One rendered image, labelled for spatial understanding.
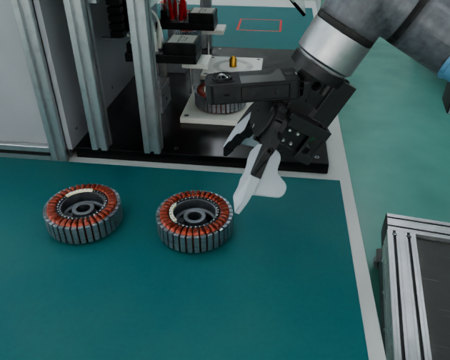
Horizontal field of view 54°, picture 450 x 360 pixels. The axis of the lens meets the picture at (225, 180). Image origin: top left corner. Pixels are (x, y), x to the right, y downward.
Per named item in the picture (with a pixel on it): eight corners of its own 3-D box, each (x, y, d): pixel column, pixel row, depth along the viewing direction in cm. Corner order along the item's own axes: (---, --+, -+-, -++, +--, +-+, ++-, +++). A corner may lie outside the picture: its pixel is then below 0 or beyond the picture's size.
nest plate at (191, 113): (257, 97, 101) (257, 92, 101) (252, 126, 89) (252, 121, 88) (193, 93, 103) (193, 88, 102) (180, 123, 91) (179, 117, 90)
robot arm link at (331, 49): (327, 24, 47) (308, 6, 54) (303, 61, 49) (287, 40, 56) (379, 56, 49) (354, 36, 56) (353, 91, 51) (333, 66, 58)
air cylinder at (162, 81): (171, 99, 100) (169, 76, 97) (163, 113, 94) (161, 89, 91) (149, 98, 101) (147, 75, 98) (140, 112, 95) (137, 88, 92)
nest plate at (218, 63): (263, 62, 121) (263, 58, 121) (259, 82, 109) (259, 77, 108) (209, 60, 123) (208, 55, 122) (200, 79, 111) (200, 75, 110)
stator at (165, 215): (228, 204, 71) (228, 185, 69) (236, 252, 62) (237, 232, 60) (158, 208, 70) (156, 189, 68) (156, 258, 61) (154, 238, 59)
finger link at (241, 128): (250, 167, 69) (283, 146, 61) (217, 153, 67) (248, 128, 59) (253, 150, 70) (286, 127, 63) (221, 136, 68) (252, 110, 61)
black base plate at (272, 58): (313, 57, 131) (313, 50, 130) (327, 173, 79) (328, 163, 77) (160, 51, 136) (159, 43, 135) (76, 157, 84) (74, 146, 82)
